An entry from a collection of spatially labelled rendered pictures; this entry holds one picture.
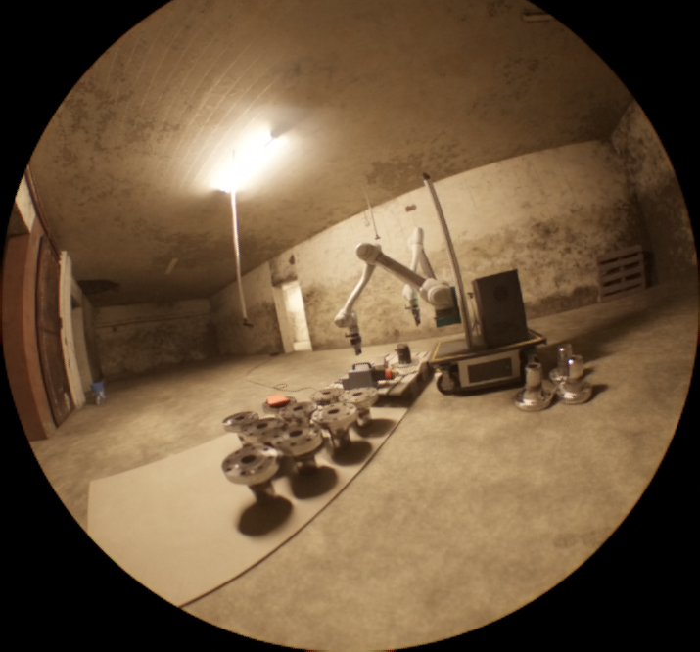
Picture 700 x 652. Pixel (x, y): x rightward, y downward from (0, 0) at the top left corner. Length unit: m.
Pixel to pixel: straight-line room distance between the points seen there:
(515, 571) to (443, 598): 0.21
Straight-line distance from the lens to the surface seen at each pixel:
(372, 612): 0.82
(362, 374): 1.92
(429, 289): 1.50
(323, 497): 1.14
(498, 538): 0.91
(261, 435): 1.31
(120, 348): 11.36
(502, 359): 1.75
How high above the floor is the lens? 0.78
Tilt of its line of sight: 3 degrees up
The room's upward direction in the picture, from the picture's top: 12 degrees counter-clockwise
